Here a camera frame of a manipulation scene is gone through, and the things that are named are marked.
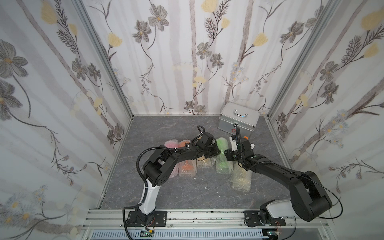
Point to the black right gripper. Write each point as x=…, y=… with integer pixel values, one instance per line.
x=236, y=151

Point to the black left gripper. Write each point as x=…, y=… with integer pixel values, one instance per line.
x=208, y=148

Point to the green plastic wine glass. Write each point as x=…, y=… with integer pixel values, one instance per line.
x=223, y=162

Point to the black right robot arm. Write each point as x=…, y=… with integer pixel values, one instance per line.
x=308, y=198

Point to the amber glass in bubble wrap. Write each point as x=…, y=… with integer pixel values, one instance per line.
x=204, y=163

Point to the yellow glass in bubble wrap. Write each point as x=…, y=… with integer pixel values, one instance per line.
x=241, y=180

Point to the orange glass in bubble wrap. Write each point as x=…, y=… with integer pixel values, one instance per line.
x=188, y=167

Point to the pink glass in bubble wrap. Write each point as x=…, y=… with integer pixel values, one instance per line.
x=173, y=144

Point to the silver aluminium first aid case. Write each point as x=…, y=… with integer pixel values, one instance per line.
x=233, y=115

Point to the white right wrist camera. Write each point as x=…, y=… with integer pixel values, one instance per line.
x=233, y=141

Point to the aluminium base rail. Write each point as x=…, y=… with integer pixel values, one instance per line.
x=201, y=225

